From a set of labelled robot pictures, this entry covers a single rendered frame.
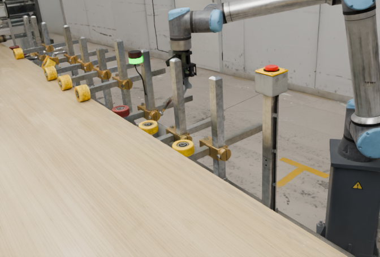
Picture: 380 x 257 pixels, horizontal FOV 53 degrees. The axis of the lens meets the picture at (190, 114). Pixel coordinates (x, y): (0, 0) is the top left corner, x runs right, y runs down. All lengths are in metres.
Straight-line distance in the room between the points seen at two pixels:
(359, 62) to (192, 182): 0.82
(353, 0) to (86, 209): 1.15
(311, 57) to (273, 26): 0.57
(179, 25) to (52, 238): 0.93
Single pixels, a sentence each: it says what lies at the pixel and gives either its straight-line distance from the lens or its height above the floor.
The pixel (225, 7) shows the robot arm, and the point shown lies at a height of 1.33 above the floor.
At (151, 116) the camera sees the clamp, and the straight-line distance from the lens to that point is 1.80.
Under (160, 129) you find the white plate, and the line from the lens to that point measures 1.86.
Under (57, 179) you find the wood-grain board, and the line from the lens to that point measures 1.33.
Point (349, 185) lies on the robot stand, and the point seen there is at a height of 0.48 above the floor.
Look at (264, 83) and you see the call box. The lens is 1.14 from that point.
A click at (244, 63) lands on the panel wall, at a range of 4.90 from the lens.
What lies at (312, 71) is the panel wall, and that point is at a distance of 4.36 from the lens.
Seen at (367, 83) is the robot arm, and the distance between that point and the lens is 1.64.
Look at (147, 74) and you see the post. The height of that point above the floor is 1.05.
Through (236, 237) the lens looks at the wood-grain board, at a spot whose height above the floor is 0.90.
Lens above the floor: 1.56
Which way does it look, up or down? 23 degrees down
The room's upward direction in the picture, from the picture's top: 4 degrees counter-clockwise
